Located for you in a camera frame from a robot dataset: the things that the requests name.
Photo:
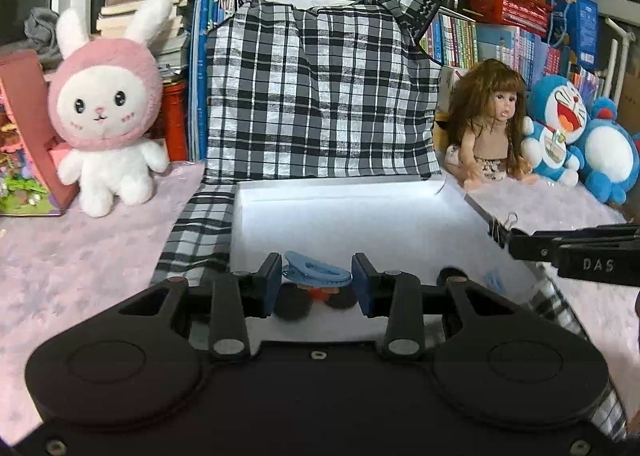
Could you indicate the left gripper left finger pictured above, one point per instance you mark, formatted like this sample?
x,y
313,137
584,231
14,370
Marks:
x,y
236,296

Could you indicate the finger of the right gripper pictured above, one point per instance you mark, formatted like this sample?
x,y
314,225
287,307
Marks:
x,y
543,245

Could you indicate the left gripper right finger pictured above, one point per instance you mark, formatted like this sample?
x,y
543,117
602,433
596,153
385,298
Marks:
x,y
397,296

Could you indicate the black round lid disc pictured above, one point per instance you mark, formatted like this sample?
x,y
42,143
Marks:
x,y
293,303

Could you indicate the small blue clip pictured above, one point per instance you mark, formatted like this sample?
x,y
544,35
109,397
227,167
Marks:
x,y
494,282

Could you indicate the large blue plastic clip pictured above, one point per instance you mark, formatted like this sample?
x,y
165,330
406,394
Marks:
x,y
302,270

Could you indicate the red crayon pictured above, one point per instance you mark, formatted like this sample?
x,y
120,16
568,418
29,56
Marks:
x,y
320,294

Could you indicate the binder clip on box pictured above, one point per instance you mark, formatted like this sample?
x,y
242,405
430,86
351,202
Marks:
x,y
499,230

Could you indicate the white cardboard box tray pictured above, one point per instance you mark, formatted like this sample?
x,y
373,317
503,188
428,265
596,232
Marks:
x,y
399,223

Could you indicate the blue doraemon plush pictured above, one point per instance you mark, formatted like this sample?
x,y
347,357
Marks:
x,y
556,117
611,155

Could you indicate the brown haired baby doll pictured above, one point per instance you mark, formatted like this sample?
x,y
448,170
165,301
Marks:
x,y
485,127

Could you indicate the pink snowflake tablecloth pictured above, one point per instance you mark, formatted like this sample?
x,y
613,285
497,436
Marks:
x,y
56,272

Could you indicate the black white plaid cloth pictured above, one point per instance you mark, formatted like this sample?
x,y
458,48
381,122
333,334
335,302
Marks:
x,y
306,94

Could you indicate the row of books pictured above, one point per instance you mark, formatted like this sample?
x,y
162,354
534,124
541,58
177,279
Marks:
x,y
459,43

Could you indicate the blue box on shelf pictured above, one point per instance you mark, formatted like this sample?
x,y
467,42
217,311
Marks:
x,y
575,24

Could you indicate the pink white bunny plush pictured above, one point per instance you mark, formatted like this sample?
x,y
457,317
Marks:
x,y
103,98

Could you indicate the pink triangular toy house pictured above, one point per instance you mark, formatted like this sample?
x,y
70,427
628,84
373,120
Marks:
x,y
30,147

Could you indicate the stack of books left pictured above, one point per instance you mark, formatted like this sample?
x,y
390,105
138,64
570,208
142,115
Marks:
x,y
162,26

